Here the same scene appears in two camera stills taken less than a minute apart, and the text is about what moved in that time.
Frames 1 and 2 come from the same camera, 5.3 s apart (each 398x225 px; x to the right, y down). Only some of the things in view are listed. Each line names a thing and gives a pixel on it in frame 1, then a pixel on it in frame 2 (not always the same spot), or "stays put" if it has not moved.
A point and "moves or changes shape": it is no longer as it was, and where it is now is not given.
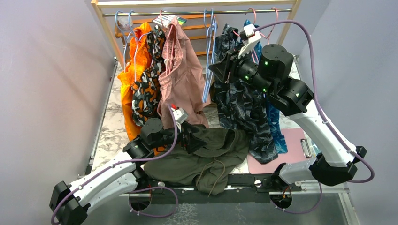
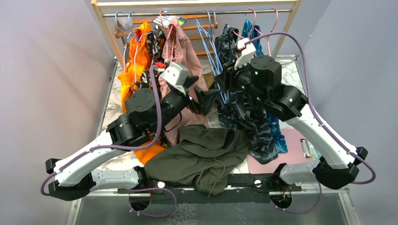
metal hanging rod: [196, 12] stays put
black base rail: [248, 188] stays put
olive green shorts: [206, 168] stays put
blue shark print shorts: [254, 33] stays put
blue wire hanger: [211, 35] moves or changes shape
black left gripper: [193, 142] → [206, 98]
